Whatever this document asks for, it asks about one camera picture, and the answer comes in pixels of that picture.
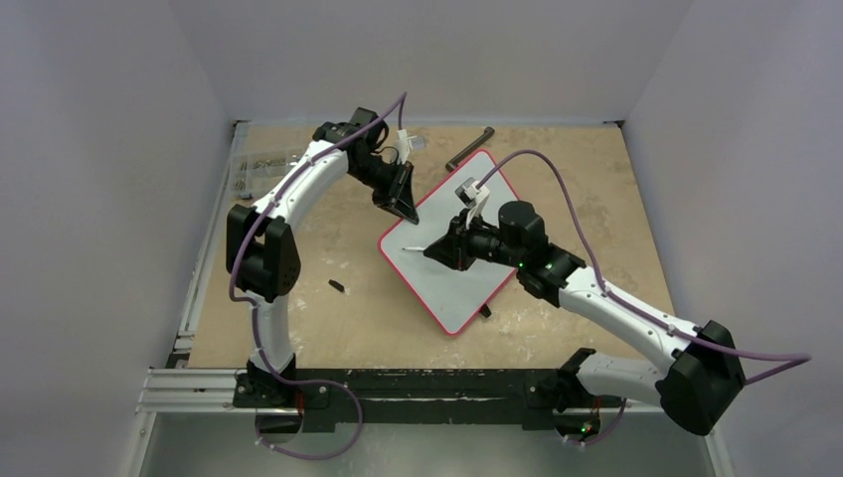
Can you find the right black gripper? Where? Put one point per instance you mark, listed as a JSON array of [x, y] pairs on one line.
[[462, 242]]

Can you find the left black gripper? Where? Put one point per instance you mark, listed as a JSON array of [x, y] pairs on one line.
[[401, 187]]

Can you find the red framed whiteboard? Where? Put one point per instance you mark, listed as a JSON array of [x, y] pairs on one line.
[[448, 284]]

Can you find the black marker cap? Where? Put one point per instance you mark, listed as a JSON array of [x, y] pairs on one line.
[[337, 285]]

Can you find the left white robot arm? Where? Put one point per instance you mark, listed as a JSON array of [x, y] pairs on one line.
[[262, 255]]

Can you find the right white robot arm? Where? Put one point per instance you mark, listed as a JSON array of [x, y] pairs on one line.
[[689, 371]]

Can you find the clear plastic screw box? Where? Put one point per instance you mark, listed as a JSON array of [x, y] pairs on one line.
[[252, 175]]

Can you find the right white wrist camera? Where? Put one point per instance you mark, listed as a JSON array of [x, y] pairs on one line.
[[474, 197]]

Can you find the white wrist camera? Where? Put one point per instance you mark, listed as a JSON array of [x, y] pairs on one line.
[[474, 197], [407, 143]]

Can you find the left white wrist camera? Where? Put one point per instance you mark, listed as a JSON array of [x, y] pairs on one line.
[[407, 143]]

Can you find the black whiteboard stand bracket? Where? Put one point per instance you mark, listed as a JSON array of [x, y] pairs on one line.
[[453, 163]]

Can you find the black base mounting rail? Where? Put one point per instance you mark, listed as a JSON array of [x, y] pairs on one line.
[[534, 399]]

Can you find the aluminium frame rail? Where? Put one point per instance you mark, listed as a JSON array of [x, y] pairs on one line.
[[210, 344]]

